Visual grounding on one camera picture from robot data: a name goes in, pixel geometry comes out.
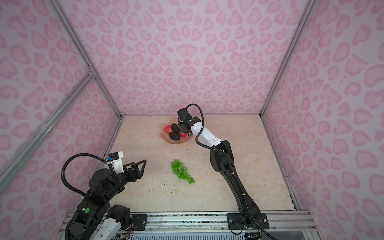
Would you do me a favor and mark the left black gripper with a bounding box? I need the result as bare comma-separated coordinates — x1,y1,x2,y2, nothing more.
105,158,146,203

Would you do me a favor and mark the dark avocado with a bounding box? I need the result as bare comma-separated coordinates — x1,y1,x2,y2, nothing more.
169,132,181,141
171,123,180,134

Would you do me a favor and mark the red apple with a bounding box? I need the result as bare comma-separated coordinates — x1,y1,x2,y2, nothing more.
179,132,188,138
164,125,173,134

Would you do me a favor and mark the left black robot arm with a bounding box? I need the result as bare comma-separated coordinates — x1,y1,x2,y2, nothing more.
65,160,147,240

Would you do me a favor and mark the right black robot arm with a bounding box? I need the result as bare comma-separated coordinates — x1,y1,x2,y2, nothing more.
178,116,261,229

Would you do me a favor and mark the pink glass fruit bowl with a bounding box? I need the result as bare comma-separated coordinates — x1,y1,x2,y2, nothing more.
159,117,192,145

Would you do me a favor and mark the green fake grape bunch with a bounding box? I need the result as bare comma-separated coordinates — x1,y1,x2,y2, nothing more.
171,160,196,184

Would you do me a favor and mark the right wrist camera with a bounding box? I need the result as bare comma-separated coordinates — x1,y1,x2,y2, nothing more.
177,108,192,122

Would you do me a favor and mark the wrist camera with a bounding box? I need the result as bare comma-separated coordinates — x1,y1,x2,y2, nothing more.
106,152,124,174
177,108,192,122

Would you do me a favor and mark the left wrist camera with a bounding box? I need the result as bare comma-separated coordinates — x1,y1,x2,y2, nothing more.
106,152,124,174

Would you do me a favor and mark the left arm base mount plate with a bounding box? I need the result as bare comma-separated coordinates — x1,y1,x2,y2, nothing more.
131,214,148,232

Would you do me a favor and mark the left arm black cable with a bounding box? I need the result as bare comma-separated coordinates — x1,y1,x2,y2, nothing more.
60,152,109,199

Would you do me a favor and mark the diagonal aluminium frame bar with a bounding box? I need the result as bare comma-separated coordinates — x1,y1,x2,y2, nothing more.
1,71,95,193

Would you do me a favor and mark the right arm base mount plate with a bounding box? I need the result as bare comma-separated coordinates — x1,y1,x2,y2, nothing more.
226,213,270,231

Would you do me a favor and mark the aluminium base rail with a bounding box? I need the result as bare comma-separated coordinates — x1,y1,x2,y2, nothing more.
56,211,319,240

